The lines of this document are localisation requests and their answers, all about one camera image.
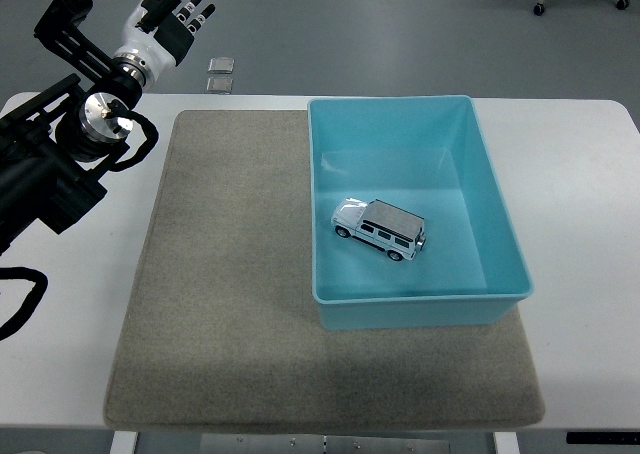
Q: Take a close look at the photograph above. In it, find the white toy car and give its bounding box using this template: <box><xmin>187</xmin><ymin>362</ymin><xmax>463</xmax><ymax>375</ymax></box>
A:
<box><xmin>330</xmin><ymin>197</ymin><xmax>429</xmax><ymax>263</ymax></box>

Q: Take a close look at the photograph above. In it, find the grey metal plate with screws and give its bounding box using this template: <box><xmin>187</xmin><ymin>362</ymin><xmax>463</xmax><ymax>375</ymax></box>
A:
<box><xmin>199</xmin><ymin>434</ymin><xmax>451</xmax><ymax>454</ymax></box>

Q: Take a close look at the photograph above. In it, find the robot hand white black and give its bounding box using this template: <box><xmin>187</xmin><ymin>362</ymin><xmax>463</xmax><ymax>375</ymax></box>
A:
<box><xmin>115</xmin><ymin>0</ymin><xmax>217</xmax><ymax>83</ymax></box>

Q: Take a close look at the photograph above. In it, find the blue plastic box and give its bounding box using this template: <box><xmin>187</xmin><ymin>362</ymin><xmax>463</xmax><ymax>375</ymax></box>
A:
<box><xmin>306</xmin><ymin>94</ymin><xmax>535</xmax><ymax>331</ymax></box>

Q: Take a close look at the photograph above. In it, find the white table leg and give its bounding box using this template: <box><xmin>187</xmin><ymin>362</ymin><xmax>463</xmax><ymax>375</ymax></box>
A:
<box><xmin>492</xmin><ymin>430</ymin><xmax>521</xmax><ymax>454</ymax></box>
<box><xmin>109</xmin><ymin>430</ymin><xmax>139</xmax><ymax>454</ymax></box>

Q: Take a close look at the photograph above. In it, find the grey felt mat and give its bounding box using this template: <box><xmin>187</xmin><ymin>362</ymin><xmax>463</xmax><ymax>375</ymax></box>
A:
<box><xmin>102</xmin><ymin>108</ymin><xmax>546</xmax><ymax>433</ymax></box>

